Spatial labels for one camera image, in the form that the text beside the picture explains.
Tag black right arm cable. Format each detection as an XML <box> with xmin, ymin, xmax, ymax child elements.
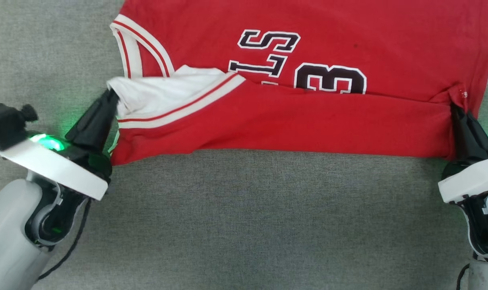
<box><xmin>455</xmin><ymin>264</ymin><xmax>470</xmax><ymax>290</ymax></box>

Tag grey fabric sofa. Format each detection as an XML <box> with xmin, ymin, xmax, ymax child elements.
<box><xmin>0</xmin><ymin>0</ymin><xmax>488</xmax><ymax>290</ymax></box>

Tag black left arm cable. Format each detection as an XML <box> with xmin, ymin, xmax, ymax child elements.
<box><xmin>37</xmin><ymin>197</ymin><xmax>92</xmax><ymax>281</ymax></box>

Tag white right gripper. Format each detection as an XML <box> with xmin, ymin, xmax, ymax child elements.
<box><xmin>437</xmin><ymin>103</ymin><xmax>488</xmax><ymax>204</ymax></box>

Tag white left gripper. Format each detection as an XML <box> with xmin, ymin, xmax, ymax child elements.
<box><xmin>0</xmin><ymin>89</ymin><xmax>120</xmax><ymax>201</ymax></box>

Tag red and white basketball jersey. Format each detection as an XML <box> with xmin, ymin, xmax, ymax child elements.
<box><xmin>107</xmin><ymin>0</ymin><xmax>488</xmax><ymax>166</ymax></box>

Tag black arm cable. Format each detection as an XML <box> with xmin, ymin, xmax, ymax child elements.
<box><xmin>37</xmin><ymin>197</ymin><xmax>92</xmax><ymax>281</ymax></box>
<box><xmin>455</xmin><ymin>264</ymin><xmax>470</xmax><ymax>290</ymax></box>

